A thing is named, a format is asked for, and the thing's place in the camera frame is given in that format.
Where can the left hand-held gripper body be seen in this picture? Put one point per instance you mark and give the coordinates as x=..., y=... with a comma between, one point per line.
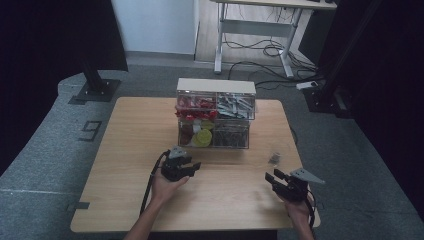
x=173, y=168

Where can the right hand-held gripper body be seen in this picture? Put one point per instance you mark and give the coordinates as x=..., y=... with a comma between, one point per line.
x=295, y=190

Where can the clear plastic cup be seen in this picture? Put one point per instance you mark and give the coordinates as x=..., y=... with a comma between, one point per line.
x=284, y=155

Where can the clear drawer organizer white lid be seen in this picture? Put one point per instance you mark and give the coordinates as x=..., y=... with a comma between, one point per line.
x=216, y=86

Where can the person's right hand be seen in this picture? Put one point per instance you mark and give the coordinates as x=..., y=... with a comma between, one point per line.
x=300, y=210

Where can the person's left hand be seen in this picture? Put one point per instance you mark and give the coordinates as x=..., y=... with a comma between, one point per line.
x=165, y=190

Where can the large yellow-green disc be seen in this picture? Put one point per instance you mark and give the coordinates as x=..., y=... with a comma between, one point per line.
x=202, y=137

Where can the brown disc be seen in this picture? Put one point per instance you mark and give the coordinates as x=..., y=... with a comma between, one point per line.
x=186, y=130

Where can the small yellow-green disc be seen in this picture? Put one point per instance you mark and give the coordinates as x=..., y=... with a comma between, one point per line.
x=207, y=125

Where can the pile of dark clips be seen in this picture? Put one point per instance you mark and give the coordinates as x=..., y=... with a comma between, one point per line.
x=231, y=136

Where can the pile of red clips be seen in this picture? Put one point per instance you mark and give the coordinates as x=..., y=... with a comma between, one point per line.
x=196, y=111

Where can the pile of grey clips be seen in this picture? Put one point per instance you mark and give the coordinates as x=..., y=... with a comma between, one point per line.
x=235, y=106

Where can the white power strip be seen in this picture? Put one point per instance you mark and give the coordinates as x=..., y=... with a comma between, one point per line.
x=306, y=85

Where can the black curtain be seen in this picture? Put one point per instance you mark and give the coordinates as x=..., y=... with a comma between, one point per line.
x=50, y=50
x=393, y=83

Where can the black metal stand frame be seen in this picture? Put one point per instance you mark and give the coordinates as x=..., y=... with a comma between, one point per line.
x=321, y=96

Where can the black stand with base plate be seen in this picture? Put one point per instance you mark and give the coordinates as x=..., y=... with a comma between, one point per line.
x=96, y=88

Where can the white frame desk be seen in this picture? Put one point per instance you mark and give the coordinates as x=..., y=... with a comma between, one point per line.
x=256, y=28

